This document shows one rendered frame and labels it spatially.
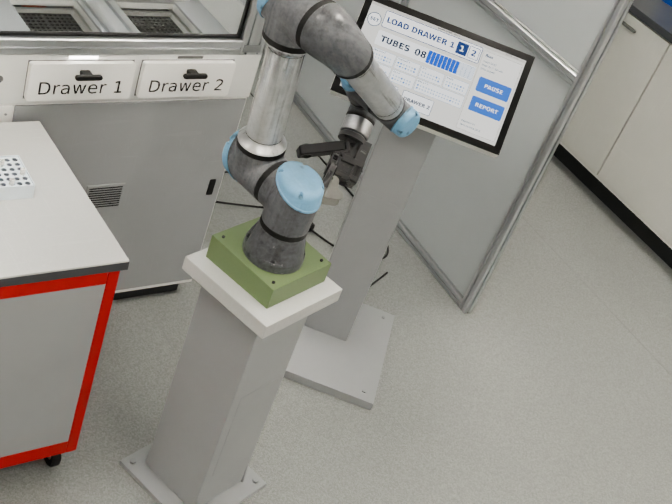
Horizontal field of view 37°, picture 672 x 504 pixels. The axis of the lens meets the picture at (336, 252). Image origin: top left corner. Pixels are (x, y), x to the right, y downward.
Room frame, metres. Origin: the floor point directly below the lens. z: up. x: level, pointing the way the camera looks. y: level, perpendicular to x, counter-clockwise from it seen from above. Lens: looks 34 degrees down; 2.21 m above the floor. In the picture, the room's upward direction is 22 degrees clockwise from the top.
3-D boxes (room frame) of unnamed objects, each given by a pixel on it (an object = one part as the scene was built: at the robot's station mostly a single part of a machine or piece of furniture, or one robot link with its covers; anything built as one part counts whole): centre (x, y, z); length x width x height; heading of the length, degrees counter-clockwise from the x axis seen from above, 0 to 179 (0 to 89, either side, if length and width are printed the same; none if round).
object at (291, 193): (1.95, 0.14, 0.99); 0.13 x 0.12 x 0.14; 58
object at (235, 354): (1.95, 0.14, 0.38); 0.30 x 0.30 x 0.76; 62
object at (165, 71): (2.51, 0.57, 0.87); 0.29 x 0.02 x 0.11; 136
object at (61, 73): (2.28, 0.79, 0.87); 0.29 x 0.02 x 0.11; 136
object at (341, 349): (2.73, -0.07, 0.51); 0.50 x 0.45 x 1.02; 1
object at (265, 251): (1.95, 0.14, 0.87); 0.15 x 0.15 x 0.10
